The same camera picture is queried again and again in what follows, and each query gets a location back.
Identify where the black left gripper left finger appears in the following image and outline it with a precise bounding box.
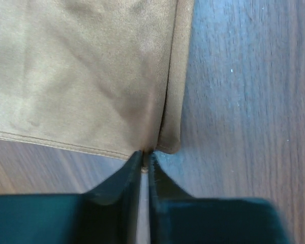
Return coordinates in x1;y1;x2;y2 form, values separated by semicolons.
0;151;143;243

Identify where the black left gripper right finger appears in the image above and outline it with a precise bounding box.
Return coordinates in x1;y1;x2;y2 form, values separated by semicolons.
148;153;291;243

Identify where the brown cloth napkin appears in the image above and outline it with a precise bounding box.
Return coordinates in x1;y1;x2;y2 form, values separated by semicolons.
0;1;194;159

